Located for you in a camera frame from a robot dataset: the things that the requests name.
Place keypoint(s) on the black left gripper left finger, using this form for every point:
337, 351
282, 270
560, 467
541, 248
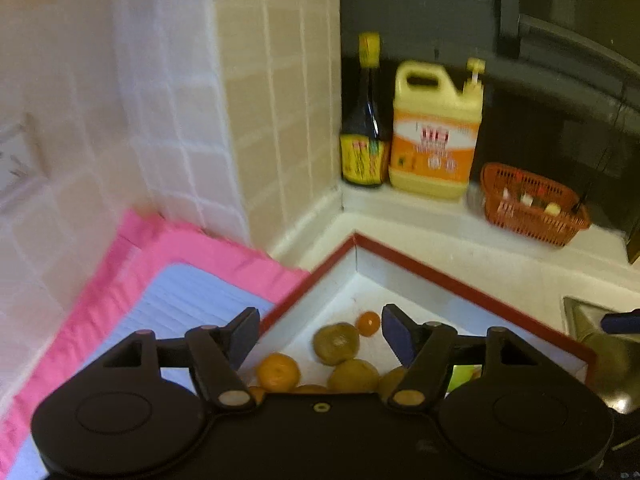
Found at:
216, 355

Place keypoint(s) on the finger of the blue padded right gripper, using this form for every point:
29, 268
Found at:
621, 322

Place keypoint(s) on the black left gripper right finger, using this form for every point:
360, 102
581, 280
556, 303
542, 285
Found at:
425, 351

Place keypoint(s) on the green apple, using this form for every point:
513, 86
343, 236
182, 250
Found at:
461, 374

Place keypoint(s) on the brown kiwi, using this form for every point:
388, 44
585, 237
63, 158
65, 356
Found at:
336, 343
389, 382
353, 376

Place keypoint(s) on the large orange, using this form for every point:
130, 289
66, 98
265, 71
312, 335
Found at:
310, 389

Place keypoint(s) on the steel sink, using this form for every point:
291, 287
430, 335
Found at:
616, 373

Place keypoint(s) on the round tangerine centre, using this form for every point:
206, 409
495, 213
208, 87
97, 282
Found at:
258, 393

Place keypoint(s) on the small far tangerine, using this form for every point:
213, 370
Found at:
368, 323

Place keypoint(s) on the medium orange with stem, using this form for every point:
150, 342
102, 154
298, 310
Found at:
278, 373

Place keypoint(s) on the red cardboard box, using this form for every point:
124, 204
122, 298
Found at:
363, 275

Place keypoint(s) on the pink ruffled cloth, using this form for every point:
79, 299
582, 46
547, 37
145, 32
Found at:
143, 247

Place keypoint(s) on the red plastic basket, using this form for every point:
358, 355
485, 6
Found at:
533, 206

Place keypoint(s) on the yellow detergent jug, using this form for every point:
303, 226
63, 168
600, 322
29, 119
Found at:
435, 129

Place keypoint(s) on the dark soy sauce bottle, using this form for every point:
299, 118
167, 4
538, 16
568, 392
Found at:
364, 141

